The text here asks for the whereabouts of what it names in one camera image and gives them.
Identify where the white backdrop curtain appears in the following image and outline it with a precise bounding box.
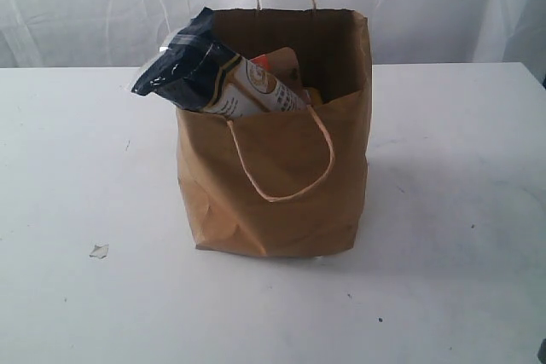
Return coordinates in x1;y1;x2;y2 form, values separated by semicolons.
0;0;546;70

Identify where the dark blue noodle packet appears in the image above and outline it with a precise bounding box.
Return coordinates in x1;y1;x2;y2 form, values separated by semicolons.
131;8;308;119

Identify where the brown paper shopping bag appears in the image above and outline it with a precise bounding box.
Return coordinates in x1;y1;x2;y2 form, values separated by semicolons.
177;7;372;257

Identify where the small torn label scrap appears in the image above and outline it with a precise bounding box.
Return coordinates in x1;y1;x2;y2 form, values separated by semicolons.
89;244;109;260

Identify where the brown kraft stand-up pouch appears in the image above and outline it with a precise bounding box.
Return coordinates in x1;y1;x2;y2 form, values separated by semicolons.
251;47;309;102

